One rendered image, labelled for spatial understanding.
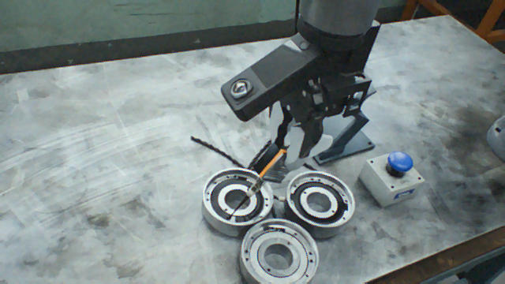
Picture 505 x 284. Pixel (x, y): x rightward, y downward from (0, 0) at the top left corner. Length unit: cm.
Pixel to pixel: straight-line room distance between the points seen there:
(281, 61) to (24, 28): 183
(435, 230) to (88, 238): 52
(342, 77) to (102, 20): 182
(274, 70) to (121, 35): 185
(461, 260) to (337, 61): 70
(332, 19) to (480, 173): 55
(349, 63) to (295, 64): 7
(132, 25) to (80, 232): 169
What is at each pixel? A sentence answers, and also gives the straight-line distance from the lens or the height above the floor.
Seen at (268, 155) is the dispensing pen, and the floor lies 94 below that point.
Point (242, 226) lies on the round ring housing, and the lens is 60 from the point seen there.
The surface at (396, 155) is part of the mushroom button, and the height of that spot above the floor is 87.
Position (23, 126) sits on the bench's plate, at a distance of 81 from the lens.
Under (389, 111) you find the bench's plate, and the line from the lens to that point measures 92.
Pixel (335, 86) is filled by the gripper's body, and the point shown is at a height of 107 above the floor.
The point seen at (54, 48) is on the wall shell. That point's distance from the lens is 227.
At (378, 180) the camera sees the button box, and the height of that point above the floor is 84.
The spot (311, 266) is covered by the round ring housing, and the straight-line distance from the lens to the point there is 60.
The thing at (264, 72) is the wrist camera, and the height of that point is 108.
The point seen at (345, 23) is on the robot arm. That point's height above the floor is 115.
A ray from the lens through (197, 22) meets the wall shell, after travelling 234.
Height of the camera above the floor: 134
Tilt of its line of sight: 45 degrees down
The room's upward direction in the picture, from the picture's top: 11 degrees clockwise
